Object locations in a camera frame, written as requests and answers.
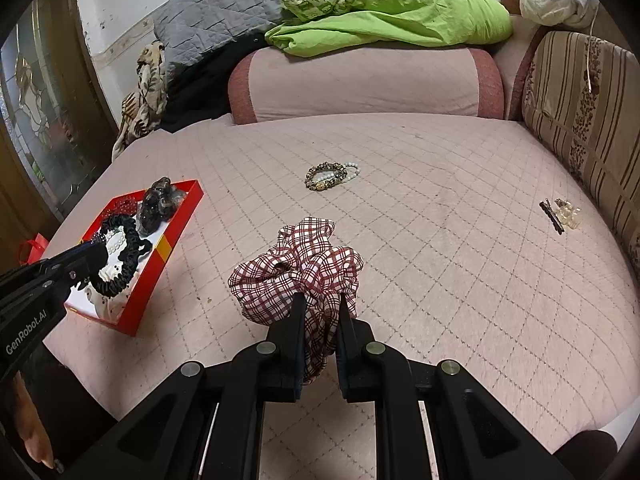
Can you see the pink bolster pillow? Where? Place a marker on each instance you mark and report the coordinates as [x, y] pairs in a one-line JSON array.
[[360, 82]]

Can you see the striped floral cushion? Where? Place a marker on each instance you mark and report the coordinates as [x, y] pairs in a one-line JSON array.
[[600, 125]]

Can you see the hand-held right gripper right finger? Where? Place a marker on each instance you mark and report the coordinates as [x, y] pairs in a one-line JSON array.
[[345, 330]]

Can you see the black satin scrunchie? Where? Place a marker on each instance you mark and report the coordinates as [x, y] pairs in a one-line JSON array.
[[127, 260]]

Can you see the black alligator hair clip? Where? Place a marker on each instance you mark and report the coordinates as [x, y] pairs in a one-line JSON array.
[[551, 216]]

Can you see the black cloth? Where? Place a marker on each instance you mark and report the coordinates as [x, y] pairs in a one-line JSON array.
[[200, 95]]

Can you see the white cherry print scrunchie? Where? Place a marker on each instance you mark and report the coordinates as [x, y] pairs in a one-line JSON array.
[[107, 305]]

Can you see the person's left hand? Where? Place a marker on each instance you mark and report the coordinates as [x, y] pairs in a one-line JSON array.
[[32, 425]]

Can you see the pink back cushion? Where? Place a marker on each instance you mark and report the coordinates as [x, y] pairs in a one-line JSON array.
[[515, 70]]

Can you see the red cardboard box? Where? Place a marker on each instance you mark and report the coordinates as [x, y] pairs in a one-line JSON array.
[[160, 260]]

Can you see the dark clothing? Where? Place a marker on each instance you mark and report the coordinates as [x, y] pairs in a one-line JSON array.
[[75, 400]]

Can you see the grey quilted pillow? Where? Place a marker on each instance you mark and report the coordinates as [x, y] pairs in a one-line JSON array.
[[215, 15]]

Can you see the black organza scrunchie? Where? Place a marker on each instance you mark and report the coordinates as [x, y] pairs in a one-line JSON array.
[[160, 202]]

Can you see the red polka dot bow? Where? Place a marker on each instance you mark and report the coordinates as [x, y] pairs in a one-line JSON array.
[[122, 206]]

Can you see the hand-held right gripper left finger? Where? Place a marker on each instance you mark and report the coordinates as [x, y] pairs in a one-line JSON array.
[[299, 320]]

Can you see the lime green blanket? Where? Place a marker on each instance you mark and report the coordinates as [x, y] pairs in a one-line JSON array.
[[425, 15]]

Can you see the clear yellow claw clip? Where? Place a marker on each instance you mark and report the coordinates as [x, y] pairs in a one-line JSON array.
[[570, 216]]

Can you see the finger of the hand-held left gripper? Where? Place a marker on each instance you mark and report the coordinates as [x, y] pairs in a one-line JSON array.
[[82, 275], [75, 255]]

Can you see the leopard print cloth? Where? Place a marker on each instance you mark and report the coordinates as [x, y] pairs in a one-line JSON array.
[[145, 90]]

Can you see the stained glass door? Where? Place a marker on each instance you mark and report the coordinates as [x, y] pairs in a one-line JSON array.
[[45, 125]]

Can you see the red plaid scrunchie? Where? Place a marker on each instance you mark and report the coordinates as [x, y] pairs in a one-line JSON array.
[[305, 265]]

